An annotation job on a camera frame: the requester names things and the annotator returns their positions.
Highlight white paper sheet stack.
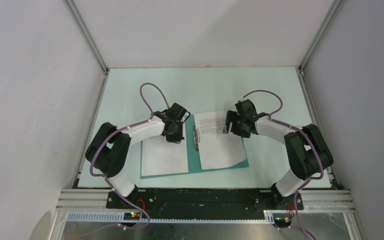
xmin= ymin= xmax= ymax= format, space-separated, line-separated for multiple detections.
xmin=194 ymin=110 xmax=249 ymax=171

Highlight metal folder clip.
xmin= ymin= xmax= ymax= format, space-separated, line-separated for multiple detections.
xmin=192 ymin=124 xmax=200 ymax=152

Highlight printed white paper sheet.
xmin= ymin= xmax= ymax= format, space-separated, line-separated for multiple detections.
xmin=140 ymin=136 xmax=189 ymax=179

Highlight teal plastic folder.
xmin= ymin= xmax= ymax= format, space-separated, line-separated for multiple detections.
xmin=140 ymin=114 xmax=250 ymax=180

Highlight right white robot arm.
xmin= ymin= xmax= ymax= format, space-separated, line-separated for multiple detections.
xmin=222 ymin=99 xmax=334 ymax=209

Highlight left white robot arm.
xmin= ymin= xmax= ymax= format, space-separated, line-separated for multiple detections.
xmin=84 ymin=102 xmax=191 ymax=208

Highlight right controller board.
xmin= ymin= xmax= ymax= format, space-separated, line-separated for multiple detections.
xmin=273 ymin=217 xmax=293 ymax=228

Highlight controller board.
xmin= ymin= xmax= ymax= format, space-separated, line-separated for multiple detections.
xmin=273 ymin=217 xmax=293 ymax=228
xmin=123 ymin=211 xmax=142 ymax=221

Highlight left controller board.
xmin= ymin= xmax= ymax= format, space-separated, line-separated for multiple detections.
xmin=123 ymin=211 xmax=142 ymax=221

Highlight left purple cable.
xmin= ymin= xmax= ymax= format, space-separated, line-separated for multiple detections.
xmin=89 ymin=82 xmax=171 ymax=231

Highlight purple cable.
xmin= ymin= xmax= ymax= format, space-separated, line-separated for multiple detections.
xmin=89 ymin=82 xmax=171 ymax=231
xmin=242 ymin=89 xmax=325 ymax=240

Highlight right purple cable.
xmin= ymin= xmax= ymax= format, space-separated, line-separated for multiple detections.
xmin=242 ymin=89 xmax=325 ymax=240

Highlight aluminium front frame rail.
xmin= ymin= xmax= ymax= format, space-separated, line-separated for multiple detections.
xmin=56 ymin=189 xmax=357 ymax=224

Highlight aluminium frame left post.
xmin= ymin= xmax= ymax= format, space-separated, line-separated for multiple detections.
xmin=63 ymin=0 xmax=109 ymax=75

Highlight aluminium frame post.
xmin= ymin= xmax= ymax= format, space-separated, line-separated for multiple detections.
xmin=298 ymin=0 xmax=346 ymax=73
xmin=63 ymin=0 xmax=109 ymax=75

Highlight aluminium frame right post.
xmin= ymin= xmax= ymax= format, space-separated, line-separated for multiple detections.
xmin=298 ymin=0 xmax=346 ymax=73

